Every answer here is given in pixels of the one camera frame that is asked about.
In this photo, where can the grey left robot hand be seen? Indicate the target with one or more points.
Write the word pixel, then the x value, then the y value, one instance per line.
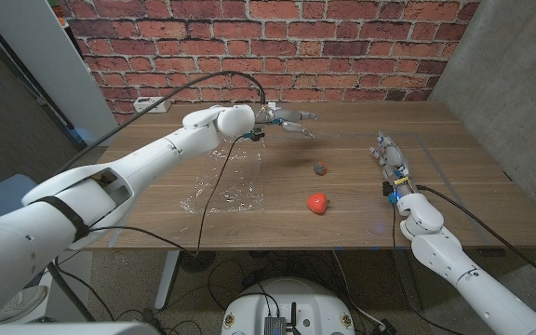
pixel 286 115

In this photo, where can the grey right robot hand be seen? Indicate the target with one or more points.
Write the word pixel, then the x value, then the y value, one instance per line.
pixel 396 163

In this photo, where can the small grey orange ball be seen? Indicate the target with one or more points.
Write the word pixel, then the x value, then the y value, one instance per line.
pixel 320 168

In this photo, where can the clear plastic wrap sheet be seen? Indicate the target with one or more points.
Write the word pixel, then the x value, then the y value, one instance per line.
pixel 242 186

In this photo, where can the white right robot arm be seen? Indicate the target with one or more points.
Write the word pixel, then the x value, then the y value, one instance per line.
pixel 449 260

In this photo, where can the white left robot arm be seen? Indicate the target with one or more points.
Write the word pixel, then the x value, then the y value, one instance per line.
pixel 156 153

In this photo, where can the red cap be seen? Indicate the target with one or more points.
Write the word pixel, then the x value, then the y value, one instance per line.
pixel 317 203

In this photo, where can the brick print backdrop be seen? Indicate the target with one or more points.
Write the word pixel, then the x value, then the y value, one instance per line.
pixel 268 46

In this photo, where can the grey table leg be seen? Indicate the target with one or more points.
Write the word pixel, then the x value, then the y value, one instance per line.
pixel 405 288

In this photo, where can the white power strip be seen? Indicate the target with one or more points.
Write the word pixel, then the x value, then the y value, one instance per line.
pixel 154 107

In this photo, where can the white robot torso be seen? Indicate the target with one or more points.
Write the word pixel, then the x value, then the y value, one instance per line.
pixel 314 307

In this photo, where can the black round floor fan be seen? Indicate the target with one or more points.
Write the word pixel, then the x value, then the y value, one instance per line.
pixel 196 261

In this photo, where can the white table leg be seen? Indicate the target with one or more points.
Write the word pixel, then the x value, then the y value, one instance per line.
pixel 166 279

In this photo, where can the white robot chest panel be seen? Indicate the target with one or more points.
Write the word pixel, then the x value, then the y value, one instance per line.
pixel 63 329

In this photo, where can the grey sneaker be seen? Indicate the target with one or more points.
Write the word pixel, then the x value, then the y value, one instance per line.
pixel 21 302

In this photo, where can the white wall panel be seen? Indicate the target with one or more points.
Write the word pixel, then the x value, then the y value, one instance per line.
pixel 49 60

